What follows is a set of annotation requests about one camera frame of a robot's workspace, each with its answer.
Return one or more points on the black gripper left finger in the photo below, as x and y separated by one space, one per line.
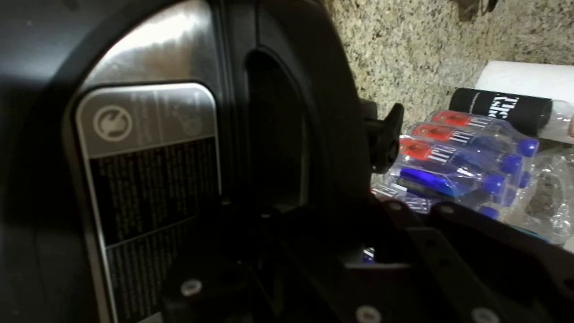
270 283

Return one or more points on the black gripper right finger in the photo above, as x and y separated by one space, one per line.
487 265

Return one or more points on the white paper towel roll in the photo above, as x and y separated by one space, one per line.
539 80

